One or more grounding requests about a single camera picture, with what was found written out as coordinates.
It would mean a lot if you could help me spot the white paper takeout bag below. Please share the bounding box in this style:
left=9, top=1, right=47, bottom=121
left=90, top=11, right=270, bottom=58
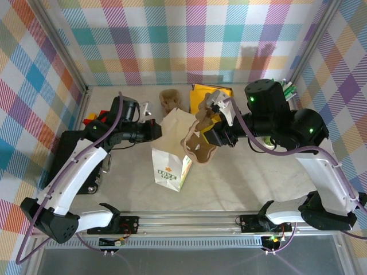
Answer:
left=151, top=108, right=193, bottom=193

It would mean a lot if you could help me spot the large red toy block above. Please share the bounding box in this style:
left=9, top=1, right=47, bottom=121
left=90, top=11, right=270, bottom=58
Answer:
left=97, top=109, right=114, bottom=124

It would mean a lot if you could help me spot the yellow paper envelope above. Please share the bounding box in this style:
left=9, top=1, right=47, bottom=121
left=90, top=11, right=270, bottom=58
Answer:
left=189, top=82, right=233, bottom=114

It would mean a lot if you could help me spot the plaid backdrop cloth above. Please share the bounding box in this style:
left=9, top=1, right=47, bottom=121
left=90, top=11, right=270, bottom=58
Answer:
left=0, top=0, right=367, bottom=275

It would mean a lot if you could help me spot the small circuit board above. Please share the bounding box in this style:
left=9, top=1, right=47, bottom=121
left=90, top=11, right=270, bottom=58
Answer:
left=99, top=237, right=127, bottom=248
left=261, top=234, right=283, bottom=249

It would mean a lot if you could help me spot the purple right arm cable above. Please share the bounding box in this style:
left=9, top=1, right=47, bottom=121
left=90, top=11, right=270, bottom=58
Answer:
left=226, top=97, right=367, bottom=240

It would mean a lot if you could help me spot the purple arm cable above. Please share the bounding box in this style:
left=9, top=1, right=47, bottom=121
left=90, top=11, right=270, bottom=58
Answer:
left=226, top=97, right=367, bottom=240
left=15, top=91, right=127, bottom=264

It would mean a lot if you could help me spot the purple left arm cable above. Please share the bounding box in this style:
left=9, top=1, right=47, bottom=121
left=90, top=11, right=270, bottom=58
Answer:
left=15, top=91, right=127, bottom=264

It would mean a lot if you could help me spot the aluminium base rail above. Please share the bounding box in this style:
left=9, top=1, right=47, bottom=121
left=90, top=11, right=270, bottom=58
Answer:
left=30, top=211, right=346, bottom=239

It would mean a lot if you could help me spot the aluminium frame post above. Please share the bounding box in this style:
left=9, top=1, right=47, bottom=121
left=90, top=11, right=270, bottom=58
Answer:
left=33, top=0, right=89, bottom=94
left=288, top=0, right=343, bottom=87

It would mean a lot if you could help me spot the grey perforated cable duct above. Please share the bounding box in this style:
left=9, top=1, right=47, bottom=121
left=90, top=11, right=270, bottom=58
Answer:
left=45, top=239, right=266, bottom=250

